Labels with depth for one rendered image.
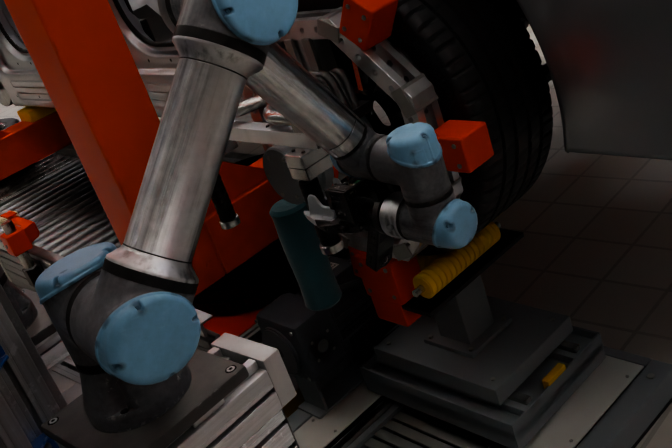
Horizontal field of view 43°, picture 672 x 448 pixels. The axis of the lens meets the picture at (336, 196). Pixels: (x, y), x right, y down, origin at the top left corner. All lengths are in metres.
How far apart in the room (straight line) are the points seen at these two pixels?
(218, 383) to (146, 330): 0.23
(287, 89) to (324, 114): 0.07
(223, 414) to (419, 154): 0.47
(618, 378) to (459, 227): 0.98
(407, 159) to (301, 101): 0.18
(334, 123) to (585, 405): 1.08
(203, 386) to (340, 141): 0.41
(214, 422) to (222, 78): 0.51
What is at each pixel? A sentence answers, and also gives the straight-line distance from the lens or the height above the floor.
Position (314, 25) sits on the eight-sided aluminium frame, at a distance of 1.67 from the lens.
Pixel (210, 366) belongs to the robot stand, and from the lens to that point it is 1.26.
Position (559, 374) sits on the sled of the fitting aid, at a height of 0.17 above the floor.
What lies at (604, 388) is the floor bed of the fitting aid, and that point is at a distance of 2.16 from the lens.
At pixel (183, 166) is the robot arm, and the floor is 1.14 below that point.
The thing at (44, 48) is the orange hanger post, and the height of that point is 1.20.
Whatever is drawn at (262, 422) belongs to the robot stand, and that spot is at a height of 0.69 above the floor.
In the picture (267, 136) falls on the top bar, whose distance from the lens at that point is 1.60.
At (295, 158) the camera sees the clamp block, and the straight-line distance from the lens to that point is 1.50.
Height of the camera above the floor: 1.45
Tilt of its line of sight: 23 degrees down
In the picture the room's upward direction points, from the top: 20 degrees counter-clockwise
